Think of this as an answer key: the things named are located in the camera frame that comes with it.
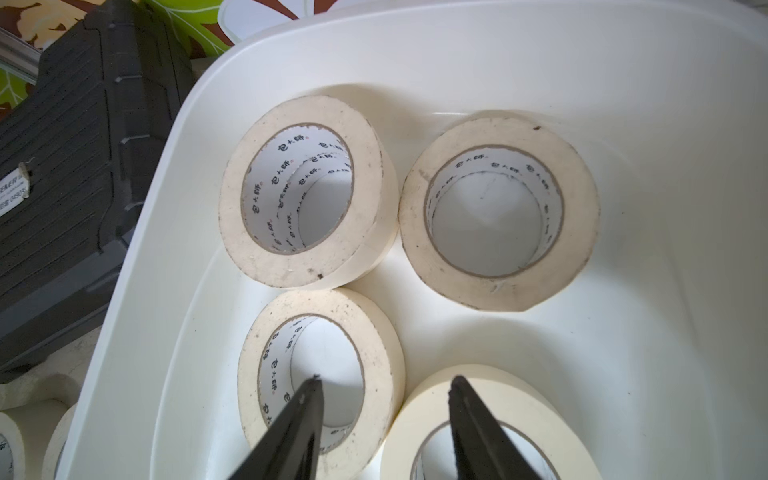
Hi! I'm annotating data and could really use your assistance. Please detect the black plastic tool case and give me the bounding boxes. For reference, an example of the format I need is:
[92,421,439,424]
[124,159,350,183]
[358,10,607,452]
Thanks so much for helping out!
[1,1,194,382]

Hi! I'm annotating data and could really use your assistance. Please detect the masking tape roll two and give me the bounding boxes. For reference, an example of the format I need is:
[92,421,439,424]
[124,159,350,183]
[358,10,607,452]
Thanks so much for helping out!
[41,404,77,480]

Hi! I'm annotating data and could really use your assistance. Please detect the masking tape roll four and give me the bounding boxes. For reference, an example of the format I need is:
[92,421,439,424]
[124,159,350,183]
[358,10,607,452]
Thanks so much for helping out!
[237,288,406,479]

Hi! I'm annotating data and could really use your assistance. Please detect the masking tape roll five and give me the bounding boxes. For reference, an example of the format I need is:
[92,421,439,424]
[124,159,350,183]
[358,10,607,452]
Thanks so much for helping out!
[218,96,399,289]

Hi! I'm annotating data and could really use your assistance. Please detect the masking tape roll six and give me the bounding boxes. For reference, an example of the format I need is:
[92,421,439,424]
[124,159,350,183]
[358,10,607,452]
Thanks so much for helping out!
[399,117,600,312]

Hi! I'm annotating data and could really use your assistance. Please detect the masking tape roll one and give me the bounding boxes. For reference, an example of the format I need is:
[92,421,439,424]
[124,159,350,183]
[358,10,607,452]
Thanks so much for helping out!
[1,400,68,480]

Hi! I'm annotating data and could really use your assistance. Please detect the white plastic storage box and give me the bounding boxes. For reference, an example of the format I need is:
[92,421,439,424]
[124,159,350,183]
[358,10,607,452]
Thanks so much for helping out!
[61,1,767,479]

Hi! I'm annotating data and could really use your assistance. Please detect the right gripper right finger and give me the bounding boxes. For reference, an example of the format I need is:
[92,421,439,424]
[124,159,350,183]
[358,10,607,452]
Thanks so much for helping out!
[448,375,541,480]

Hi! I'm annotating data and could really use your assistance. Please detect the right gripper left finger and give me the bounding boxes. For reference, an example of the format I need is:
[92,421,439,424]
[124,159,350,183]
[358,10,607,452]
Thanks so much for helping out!
[230,376,324,480]

